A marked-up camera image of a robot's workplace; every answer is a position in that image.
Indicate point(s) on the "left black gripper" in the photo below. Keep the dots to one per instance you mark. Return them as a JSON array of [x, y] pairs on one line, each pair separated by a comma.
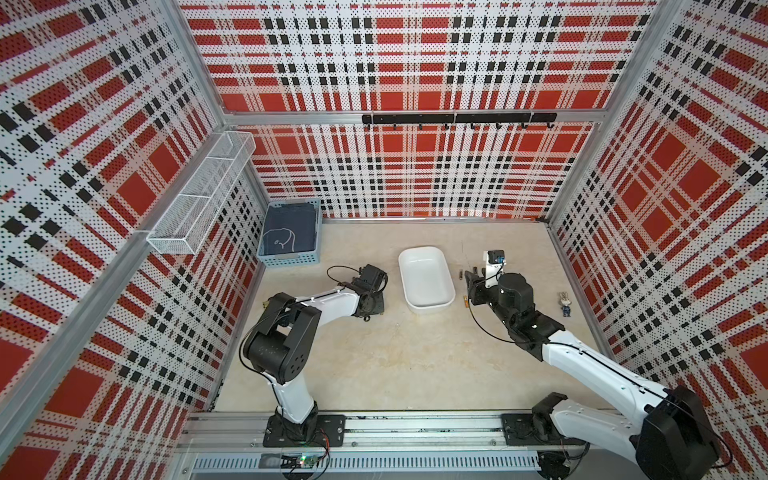
[[379, 304]]

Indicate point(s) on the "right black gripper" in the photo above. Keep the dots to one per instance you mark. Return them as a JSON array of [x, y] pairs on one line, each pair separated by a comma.
[[475, 286]]

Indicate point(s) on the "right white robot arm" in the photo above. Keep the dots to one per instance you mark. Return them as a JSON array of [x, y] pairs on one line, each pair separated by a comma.
[[665, 431]]

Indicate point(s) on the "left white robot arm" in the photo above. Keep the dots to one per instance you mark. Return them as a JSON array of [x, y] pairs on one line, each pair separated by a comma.
[[278, 348]]

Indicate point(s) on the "white oval storage tray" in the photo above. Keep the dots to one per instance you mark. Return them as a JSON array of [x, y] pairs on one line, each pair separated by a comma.
[[426, 279]]

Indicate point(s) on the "folded navy blue cloth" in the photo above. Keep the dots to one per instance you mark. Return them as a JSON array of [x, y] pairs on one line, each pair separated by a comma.
[[290, 228]]

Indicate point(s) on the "green circuit board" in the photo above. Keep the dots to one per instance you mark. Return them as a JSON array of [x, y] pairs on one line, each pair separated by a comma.
[[300, 462]]

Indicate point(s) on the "small toy figure keychain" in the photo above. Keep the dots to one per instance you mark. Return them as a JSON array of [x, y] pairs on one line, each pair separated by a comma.
[[565, 304]]

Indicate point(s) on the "black wall hook rail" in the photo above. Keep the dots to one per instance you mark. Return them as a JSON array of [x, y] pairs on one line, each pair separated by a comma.
[[521, 118]]

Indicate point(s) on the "white wire mesh shelf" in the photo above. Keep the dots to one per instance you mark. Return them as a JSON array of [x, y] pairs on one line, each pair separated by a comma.
[[186, 223]]

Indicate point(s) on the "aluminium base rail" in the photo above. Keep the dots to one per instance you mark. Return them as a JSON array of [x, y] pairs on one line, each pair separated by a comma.
[[392, 444]]

